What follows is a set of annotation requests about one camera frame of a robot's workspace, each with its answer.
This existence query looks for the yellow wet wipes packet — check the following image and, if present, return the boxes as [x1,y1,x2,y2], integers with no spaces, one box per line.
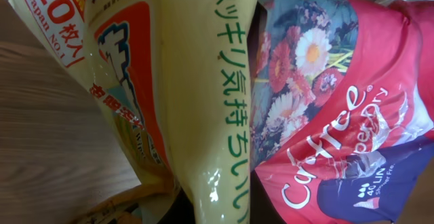
[8,0,257,223]

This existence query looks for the red Carefree liner pack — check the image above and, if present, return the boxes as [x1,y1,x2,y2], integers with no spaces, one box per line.
[250,0,433,223]

